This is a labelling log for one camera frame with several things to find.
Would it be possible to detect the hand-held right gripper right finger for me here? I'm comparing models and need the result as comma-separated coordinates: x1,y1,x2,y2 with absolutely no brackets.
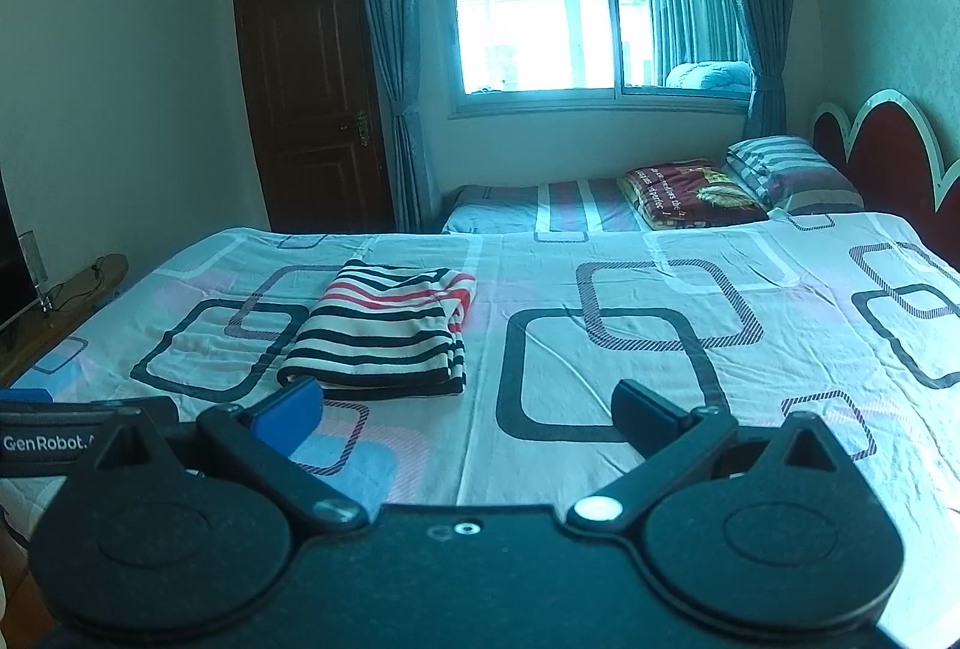
566,379,867,535

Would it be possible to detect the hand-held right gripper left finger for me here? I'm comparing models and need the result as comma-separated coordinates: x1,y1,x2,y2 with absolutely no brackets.
90,377,370,535

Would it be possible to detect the striped knit sweater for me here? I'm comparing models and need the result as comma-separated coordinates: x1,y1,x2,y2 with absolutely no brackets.
277,259,479,399

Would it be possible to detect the bed with patterned sheet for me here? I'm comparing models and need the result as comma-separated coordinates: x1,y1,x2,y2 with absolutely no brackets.
0,210,960,649

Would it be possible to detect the wooden cabinet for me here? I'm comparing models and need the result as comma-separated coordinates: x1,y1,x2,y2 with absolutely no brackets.
0,254,130,389

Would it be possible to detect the black television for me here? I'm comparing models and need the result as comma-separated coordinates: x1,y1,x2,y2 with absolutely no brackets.
0,169,32,350

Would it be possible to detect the dark red printed pillow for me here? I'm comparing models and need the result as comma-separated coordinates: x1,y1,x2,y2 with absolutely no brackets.
625,160,770,232

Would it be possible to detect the bed with striped sheet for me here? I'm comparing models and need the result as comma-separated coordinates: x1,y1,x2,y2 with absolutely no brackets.
441,176,863,235

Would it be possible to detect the grey striped pillow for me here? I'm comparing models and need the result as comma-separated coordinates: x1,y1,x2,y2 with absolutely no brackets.
724,135,865,215

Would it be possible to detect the dark wooden door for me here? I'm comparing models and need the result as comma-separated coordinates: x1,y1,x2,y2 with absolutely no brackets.
231,0,396,235

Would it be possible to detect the light blue quilt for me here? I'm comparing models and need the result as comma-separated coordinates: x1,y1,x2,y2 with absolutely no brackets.
665,60,753,92

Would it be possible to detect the red scalloped headboard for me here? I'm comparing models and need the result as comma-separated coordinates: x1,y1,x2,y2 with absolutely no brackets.
808,89,960,275

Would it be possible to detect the black cable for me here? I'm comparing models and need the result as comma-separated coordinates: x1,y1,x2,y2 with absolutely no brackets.
46,260,107,311

